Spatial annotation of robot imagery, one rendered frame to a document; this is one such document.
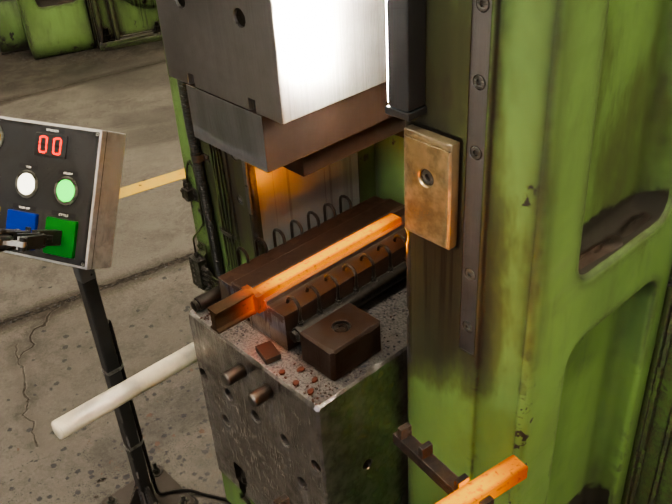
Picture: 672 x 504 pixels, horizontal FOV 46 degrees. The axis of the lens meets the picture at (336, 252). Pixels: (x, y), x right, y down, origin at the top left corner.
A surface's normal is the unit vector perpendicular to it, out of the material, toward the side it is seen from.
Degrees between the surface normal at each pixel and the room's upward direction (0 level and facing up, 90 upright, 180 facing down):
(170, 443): 0
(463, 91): 90
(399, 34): 90
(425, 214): 90
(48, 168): 60
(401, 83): 90
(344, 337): 0
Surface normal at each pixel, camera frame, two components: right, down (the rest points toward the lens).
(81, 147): -0.36, 0.04
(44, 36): 0.43, 0.48
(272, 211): 0.68, 0.37
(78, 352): -0.05, -0.83
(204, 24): -0.73, 0.40
